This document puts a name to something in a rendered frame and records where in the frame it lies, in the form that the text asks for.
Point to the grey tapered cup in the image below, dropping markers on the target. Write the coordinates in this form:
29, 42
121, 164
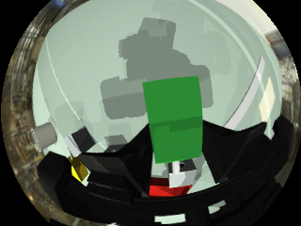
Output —
44, 135

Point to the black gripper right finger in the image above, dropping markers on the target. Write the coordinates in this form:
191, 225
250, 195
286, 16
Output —
222, 146

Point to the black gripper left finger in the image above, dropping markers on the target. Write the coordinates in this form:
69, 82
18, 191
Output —
132, 161

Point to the red tray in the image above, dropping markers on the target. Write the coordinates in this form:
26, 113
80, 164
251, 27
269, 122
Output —
159, 187

